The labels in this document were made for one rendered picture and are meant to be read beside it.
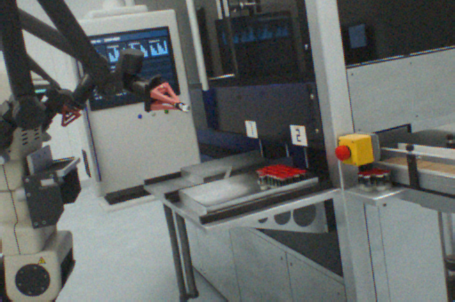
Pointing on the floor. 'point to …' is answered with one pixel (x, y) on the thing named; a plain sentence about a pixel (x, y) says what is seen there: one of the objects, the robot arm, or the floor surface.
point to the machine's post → (337, 125)
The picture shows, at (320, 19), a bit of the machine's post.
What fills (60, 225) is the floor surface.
